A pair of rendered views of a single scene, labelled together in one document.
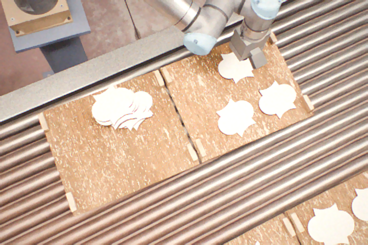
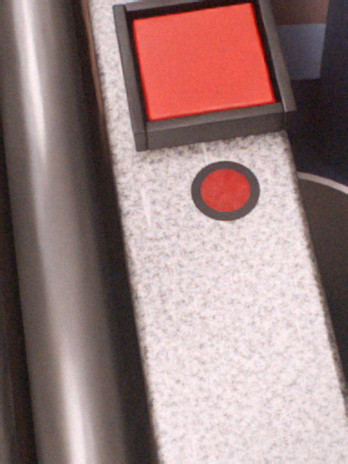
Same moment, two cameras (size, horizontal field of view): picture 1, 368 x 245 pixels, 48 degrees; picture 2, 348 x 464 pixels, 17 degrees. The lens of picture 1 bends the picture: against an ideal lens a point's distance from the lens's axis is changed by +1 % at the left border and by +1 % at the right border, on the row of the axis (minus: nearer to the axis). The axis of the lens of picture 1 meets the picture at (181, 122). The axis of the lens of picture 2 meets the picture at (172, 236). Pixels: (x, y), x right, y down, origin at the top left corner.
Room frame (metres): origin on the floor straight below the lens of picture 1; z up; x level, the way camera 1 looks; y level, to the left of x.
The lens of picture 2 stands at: (0.94, -0.30, 1.39)
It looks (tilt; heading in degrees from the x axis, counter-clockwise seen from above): 63 degrees down; 122
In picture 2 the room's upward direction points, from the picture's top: 4 degrees counter-clockwise
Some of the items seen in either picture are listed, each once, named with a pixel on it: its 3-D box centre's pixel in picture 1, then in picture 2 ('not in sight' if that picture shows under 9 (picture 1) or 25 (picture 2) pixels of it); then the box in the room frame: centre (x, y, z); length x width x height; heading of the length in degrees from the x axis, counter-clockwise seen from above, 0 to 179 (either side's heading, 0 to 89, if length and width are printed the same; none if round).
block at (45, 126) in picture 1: (44, 122); not in sight; (0.29, 0.42, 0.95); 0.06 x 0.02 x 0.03; 34
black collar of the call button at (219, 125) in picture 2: not in sight; (201, 65); (0.78, -0.01, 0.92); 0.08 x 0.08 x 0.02; 38
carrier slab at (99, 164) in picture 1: (118, 139); not in sight; (0.29, 0.19, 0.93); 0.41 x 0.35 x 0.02; 124
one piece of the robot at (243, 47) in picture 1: (253, 45); not in sight; (0.60, -0.16, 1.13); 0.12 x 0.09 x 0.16; 41
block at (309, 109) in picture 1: (307, 103); not in sight; (0.53, -0.39, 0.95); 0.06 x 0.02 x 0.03; 35
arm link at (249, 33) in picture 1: (254, 24); not in sight; (0.62, -0.14, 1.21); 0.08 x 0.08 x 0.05
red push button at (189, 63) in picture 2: not in sight; (202, 67); (0.78, -0.01, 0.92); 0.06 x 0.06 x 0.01; 38
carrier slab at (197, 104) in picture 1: (235, 92); not in sight; (0.53, -0.16, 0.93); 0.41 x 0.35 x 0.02; 125
